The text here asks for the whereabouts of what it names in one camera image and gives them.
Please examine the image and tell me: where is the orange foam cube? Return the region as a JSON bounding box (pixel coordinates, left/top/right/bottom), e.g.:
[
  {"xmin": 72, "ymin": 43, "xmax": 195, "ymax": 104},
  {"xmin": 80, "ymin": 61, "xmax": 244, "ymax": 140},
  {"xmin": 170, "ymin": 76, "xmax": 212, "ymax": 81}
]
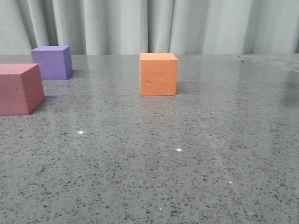
[{"xmin": 139, "ymin": 53, "xmax": 178, "ymax": 96}]

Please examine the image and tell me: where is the grey-green pleated curtain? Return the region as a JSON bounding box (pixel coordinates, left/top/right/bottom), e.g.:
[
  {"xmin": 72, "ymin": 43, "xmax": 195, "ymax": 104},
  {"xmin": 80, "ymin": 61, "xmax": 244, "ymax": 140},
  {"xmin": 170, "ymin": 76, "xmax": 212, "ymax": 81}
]
[{"xmin": 0, "ymin": 0, "xmax": 299, "ymax": 55}]

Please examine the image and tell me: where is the purple foam cube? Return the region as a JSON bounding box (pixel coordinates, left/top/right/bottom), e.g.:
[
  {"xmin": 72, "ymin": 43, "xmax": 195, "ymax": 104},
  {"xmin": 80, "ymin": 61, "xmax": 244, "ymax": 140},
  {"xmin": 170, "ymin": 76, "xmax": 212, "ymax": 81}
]
[{"xmin": 31, "ymin": 46, "xmax": 72, "ymax": 80}]

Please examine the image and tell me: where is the pink foam cube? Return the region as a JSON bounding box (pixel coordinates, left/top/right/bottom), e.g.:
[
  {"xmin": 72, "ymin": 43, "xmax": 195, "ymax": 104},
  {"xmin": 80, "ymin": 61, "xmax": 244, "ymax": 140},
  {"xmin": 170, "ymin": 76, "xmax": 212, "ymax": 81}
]
[{"xmin": 0, "ymin": 63, "xmax": 45, "ymax": 115}]

